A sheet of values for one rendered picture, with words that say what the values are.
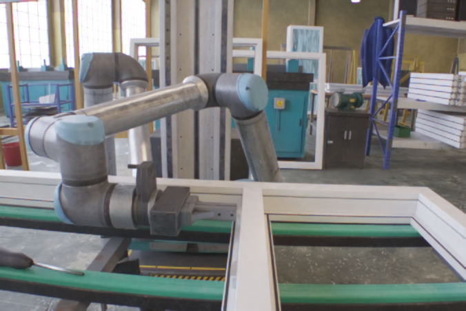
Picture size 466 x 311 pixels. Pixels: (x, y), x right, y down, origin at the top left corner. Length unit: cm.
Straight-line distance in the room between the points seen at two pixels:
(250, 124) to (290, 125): 329
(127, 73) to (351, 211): 93
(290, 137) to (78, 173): 388
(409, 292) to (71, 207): 62
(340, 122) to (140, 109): 354
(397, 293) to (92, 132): 59
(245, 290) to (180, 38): 134
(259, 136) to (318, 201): 41
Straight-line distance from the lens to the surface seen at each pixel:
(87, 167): 63
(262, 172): 120
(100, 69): 129
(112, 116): 82
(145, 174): 60
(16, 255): 64
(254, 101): 100
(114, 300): 58
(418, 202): 85
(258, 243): 51
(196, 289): 53
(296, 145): 441
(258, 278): 44
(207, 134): 161
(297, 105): 432
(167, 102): 93
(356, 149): 435
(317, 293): 54
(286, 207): 76
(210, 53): 158
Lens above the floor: 119
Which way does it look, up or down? 15 degrees down
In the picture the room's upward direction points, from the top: 1 degrees clockwise
